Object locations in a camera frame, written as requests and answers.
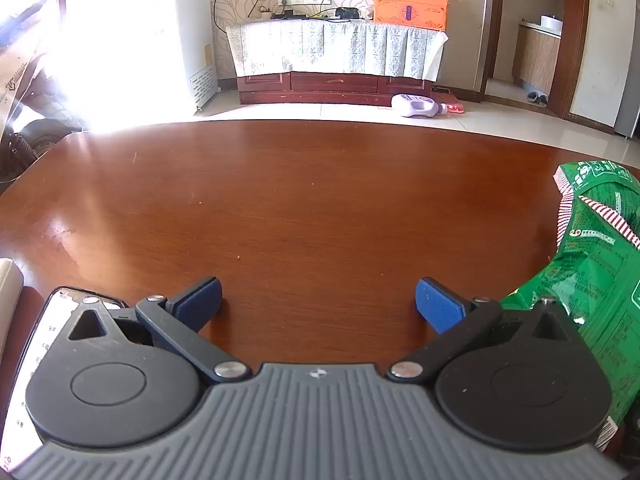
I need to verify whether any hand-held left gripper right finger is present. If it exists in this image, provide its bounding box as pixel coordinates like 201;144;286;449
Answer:
387;276;581;383

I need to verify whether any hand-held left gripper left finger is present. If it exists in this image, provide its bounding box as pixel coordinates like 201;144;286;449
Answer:
66;276;252;384

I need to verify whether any green snack bag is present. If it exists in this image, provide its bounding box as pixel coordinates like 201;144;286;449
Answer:
500;160;640;456

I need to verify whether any smartphone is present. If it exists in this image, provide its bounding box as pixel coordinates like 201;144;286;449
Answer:
7;286;130;466

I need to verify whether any beige cushion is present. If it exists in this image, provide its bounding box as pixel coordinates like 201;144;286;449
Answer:
0;257;25;321

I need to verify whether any red dustpan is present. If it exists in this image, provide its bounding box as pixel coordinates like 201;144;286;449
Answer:
431;89;466;113

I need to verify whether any white plastic bottle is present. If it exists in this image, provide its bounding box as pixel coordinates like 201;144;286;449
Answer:
391;93;449;118

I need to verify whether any black scooter wheel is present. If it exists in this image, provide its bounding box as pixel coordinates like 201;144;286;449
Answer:
17;120;83;159

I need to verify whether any dark wooden television cabinet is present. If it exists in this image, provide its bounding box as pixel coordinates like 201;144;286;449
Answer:
237;71;443;107

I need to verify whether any white chest freezer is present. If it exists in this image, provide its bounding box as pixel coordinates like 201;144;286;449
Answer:
125;0;218;111

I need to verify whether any wooden kitchen cabinet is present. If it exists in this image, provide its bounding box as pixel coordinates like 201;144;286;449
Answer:
512;20;563;92

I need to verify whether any pale patterned cabinet cloth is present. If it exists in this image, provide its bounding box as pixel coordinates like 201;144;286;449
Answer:
225;21;449;81

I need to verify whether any silver refrigerator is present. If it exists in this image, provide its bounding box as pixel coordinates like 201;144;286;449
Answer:
614;25;640;138

